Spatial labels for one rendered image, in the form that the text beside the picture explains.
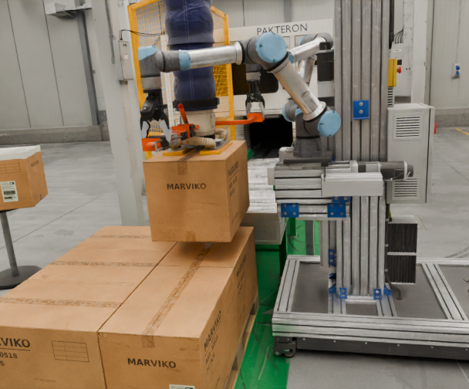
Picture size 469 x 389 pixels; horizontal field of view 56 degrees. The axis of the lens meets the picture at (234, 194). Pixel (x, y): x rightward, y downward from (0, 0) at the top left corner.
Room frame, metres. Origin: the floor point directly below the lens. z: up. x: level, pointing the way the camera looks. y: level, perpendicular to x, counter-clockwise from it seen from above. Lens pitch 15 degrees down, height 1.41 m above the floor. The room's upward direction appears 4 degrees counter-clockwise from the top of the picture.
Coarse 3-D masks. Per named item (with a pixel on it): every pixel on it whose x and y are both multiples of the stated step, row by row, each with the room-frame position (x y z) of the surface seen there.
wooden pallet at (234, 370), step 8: (256, 296) 2.47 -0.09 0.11; (256, 304) 2.45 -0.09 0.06; (248, 312) 2.22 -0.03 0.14; (256, 312) 2.44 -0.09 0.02; (248, 320) 2.34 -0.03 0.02; (248, 328) 2.25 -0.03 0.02; (248, 336) 2.18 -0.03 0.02; (240, 344) 1.96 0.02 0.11; (240, 352) 1.95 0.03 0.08; (232, 360) 1.79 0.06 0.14; (240, 360) 1.94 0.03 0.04; (232, 368) 1.89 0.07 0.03; (232, 376) 1.84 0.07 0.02; (224, 384) 1.63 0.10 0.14; (232, 384) 1.78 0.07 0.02
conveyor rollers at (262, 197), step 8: (256, 160) 4.75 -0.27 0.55; (264, 160) 4.73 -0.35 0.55; (272, 160) 4.70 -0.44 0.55; (248, 168) 4.31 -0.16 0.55; (256, 168) 4.29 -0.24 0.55; (264, 168) 4.27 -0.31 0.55; (248, 176) 3.95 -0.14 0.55; (256, 176) 3.93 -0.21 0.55; (264, 176) 3.91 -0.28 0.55; (248, 184) 3.66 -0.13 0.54; (256, 184) 3.64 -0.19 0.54; (264, 184) 3.63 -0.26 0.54; (256, 192) 3.37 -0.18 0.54; (264, 192) 3.36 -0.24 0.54; (272, 192) 3.34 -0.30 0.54; (256, 200) 3.11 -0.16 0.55; (264, 200) 3.10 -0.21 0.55; (272, 200) 3.08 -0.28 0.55; (248, 208) 2.93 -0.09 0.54; (256, 208) 2.92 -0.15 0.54; (264, 208) 2.91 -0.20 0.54; (272, 208) 2.89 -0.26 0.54
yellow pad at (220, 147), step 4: (228, 140) 2.39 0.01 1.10; (232, 140) 2.42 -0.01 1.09; (216, 144) 2.20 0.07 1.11; (220, 144) 2.26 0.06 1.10; (224, 144) 2.28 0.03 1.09; (228, 144) 2.31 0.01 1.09; (204, 148) 2.19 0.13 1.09; (216, 148) 2.14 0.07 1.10; (220, 148) 2.16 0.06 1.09; (224, 148) 2.22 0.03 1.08; (200, 152) 2.12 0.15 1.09; (204, 152) 2.11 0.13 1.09; (208, 152) 2.11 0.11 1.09; (212, 152) 2.10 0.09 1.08; (216, 152) 2.10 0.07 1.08; (220, 152) 2.11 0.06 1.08
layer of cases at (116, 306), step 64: (64, 256) 2.25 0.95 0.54; (128, 256) 2.18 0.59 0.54; (192, 256) 2.12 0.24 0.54; (0, 320) 1.59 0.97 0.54; (64, 320) 1.56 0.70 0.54; (128, 320) 1.52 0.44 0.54; (192, 320) 1.49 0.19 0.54; (0, 384) 1.57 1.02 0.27; (64, 384) 1.50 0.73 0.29; (128, 384) 1.44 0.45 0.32; (192, 384) 1.38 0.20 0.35
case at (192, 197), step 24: (240, 144) 2.37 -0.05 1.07; (144, 168) 2.03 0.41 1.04; (168, 168) 2.01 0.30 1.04; (192, 168) 1.98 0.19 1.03; (216, 168) 1.96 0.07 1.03; (240, 168) 2.30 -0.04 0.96; (168, 192) 2.01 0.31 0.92; (192, 192) 1.99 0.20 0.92; (216, 192) 1.96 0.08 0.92; (240, 192) 2.26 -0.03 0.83; (168, 216) 2.01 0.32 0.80; (192, 216) 1.99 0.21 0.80; (216, 216) 1.97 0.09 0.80; (240, 216) 2.22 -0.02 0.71; (168, 240) 2.02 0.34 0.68; (192, 240) 1.99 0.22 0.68; (216, 240) 1.97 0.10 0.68
